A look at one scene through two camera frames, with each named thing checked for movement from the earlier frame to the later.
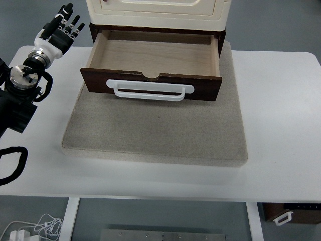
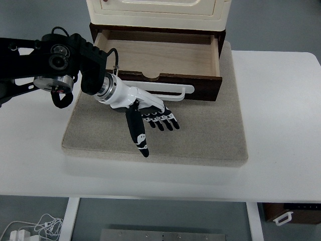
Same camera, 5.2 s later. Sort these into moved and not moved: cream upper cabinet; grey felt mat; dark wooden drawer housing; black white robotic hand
Moved: black white robotic hand
Not moved: dark wooden drawer housing; grey felt mat; cream upper cabinet
